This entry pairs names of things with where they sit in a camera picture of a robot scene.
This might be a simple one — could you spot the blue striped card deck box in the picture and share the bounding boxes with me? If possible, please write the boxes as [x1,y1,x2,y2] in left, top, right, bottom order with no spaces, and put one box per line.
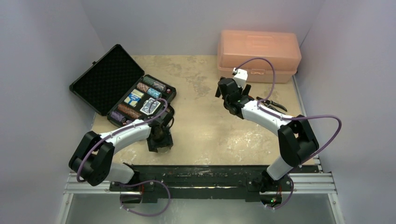
[124,89,144,107]

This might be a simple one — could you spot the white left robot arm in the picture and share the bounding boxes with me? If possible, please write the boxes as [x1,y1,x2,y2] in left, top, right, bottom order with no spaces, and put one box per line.
[68,107,175,191]

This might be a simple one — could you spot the blue chip stack lower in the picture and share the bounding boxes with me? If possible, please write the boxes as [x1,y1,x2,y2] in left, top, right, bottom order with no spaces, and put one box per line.
[147,88,162,99]

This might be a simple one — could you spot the aluminium frame rail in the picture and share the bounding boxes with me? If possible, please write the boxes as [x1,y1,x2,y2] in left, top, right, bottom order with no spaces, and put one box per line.
[63,156,337,194]

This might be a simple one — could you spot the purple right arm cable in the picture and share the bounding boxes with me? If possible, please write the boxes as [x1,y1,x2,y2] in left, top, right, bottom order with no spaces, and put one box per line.
[235,57,343,211]

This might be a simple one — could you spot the black handled pliers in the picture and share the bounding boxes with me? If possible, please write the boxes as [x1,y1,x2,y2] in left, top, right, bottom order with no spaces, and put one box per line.
[261,99,288,114]

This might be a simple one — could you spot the black table edge rail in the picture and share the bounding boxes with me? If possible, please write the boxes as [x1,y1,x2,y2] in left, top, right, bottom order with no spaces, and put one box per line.
[110,165,292,204]

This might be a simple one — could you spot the pink plastic toolbox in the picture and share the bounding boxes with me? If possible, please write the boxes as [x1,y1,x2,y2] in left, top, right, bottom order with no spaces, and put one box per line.
[217,30,302,84]

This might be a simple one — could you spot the blue patterned card deck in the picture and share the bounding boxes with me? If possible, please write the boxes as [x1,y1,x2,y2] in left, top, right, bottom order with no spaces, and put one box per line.
[140,98,161,115]

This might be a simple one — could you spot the purple chip stack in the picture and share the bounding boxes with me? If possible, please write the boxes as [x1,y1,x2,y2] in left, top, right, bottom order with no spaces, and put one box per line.
[110,111,127,123]

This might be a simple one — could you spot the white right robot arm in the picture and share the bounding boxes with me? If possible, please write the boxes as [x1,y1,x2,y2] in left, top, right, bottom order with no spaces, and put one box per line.
[215,77,319,192]

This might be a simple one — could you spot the brown chip stack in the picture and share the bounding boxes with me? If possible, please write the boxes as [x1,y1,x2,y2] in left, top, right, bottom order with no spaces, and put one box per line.
[117,104,141,119]

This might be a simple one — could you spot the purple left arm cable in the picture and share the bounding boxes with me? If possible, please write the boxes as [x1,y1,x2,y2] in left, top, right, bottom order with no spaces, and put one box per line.
[76,98,171,217]

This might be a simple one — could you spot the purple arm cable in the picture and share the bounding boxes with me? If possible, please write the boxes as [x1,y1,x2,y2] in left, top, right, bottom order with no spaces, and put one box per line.
[235,57,343,211]
[76,98,171,217]

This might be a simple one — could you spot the black poker set case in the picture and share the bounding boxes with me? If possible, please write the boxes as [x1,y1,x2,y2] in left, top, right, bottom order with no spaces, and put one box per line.
[69,44,177,127]

